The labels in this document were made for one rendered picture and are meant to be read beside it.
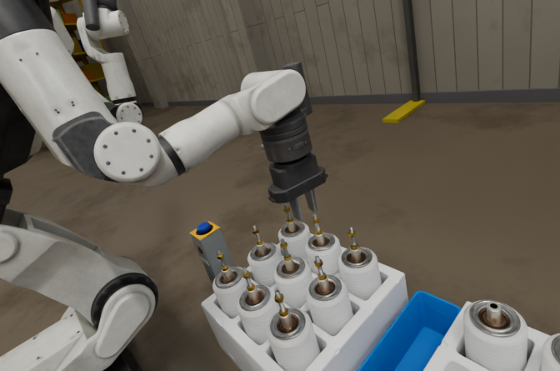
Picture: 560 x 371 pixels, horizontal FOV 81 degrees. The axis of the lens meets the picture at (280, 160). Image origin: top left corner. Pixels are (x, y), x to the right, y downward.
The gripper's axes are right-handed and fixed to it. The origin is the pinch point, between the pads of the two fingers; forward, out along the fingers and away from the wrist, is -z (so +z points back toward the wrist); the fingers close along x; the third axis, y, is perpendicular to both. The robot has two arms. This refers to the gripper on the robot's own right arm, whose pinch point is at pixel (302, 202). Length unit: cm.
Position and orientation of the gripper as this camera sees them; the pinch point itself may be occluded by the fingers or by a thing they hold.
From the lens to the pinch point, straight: 66.5
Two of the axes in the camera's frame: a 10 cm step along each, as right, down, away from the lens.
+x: 8.4, -3.9, 3.8
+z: -2.5, -8.9, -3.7
